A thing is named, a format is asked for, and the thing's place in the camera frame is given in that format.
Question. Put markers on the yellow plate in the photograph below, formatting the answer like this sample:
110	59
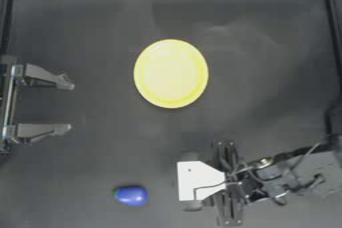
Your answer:
171	73

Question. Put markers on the blue toy eggplant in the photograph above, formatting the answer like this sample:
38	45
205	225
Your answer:
131	195

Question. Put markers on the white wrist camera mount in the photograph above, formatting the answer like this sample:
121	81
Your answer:
195	177

